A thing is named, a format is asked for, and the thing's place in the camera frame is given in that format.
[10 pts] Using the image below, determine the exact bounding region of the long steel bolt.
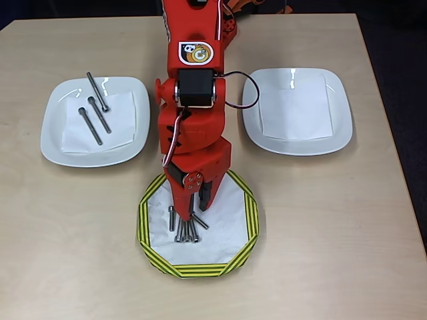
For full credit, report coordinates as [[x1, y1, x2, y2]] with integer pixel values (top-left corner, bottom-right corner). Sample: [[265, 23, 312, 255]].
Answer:
[[85, 71, 110, 113], [87, 95, 112, 134], [78, 106, 103, 146], [174, 218, 185, 243]]

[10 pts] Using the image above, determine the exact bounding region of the yellow striped octagonal paper plate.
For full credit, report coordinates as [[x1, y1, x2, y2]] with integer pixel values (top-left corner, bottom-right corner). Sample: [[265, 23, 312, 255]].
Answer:
[[135, 169, 260, 280]]

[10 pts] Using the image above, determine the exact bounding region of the orange table clamp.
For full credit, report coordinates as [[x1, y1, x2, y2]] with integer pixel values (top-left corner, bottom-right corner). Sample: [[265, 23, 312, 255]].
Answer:
[[226, 0, 264, 16]]

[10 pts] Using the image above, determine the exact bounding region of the white red arm cable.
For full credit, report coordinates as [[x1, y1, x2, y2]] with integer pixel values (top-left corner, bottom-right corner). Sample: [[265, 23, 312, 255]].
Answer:
[[213, 0, 225, 43]]

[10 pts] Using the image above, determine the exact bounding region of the white gripper servo cable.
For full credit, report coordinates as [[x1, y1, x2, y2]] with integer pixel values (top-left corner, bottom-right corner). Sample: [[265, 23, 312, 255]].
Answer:
[[162, 113, 186, 167]]

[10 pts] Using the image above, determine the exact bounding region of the white square plate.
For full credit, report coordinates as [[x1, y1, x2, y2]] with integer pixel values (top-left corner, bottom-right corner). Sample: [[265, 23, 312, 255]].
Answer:
[[40, 76, 151, 169], [242, 67, 354, 157]]

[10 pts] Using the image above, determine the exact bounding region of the black red wrist cable loop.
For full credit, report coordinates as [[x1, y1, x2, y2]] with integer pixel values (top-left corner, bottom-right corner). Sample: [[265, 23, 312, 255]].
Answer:
[[223, 71, 261, 109]]

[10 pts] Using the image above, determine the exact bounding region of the white paper napkin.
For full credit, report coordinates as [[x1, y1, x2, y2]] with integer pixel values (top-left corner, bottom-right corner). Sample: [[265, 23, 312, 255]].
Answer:
[[61, 90, 138, 156], [258, 73, 334, 141]]

